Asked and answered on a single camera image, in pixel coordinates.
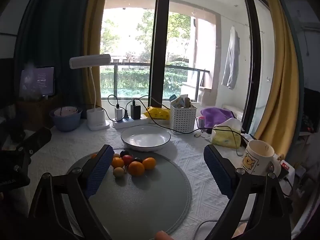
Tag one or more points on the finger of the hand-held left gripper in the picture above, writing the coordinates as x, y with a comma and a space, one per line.
37, 137

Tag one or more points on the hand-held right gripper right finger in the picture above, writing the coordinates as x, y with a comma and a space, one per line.
217, 172

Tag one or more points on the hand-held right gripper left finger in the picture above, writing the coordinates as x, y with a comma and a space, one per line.
100, 170

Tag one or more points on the brown kiwi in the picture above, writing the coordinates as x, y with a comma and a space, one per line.
119, 172

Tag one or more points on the large orange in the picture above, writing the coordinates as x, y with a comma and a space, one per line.
136, 168

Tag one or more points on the white ceramic bowl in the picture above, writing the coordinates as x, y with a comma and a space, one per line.
145, 140

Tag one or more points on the person's right hand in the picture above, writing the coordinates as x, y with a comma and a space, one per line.
163, 236

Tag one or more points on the white textured tablecloth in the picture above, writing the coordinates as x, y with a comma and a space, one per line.
200, 160

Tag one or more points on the brown cardboard box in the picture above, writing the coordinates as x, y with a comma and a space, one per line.
37, 110

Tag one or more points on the blue bowl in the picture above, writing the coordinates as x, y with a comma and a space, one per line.
66, 123

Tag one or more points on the yellow tissue pack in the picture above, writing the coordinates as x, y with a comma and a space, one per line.
225, 137

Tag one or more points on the white mug with bear print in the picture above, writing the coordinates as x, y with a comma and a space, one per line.
252, 160

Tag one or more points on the small white paper packet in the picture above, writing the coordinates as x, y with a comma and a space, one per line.
207, 136

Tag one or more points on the clear plastic bag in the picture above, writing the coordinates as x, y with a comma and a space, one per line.
31, 91

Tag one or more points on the round grey placemat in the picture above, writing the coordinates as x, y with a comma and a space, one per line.
140, 200

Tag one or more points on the white desk lamp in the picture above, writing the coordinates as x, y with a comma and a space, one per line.
96, 118

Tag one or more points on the small can with red top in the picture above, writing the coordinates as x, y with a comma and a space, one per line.
201, 122

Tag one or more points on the white power strip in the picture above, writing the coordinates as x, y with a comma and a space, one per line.
130, 124

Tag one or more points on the purple cloth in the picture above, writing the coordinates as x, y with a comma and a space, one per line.
217, 116

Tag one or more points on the tablet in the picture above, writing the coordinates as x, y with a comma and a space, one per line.
37, 80

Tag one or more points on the white charger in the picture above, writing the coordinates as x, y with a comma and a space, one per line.
119, 113

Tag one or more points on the black plug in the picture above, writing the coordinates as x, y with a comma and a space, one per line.
126, 115

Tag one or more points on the white perforated basket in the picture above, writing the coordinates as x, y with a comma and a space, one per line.
182, 120

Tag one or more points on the white adapter with red button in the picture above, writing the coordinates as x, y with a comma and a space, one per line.
285, 167

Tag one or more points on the black charger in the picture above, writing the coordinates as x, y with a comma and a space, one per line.
135, 111

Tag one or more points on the tan wooden item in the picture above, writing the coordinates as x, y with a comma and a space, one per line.
187, 103

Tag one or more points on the cartoon printed packet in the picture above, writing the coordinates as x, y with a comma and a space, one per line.
180, 102

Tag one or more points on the yellow wipes packet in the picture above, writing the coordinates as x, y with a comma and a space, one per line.
160, 113

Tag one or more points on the blue packet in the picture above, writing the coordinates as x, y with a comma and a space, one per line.
173, 98

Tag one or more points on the yellow curtain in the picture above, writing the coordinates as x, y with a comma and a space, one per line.
92, 42
282, 80

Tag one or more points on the teal curtain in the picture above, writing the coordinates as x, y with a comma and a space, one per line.
62, 30

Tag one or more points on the hanging grey garment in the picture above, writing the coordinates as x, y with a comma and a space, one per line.
231, 62

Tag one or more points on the balcony railing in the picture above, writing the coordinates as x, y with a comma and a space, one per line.
175, 66

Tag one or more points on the black window frame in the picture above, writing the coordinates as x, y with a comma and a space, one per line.
160, 42

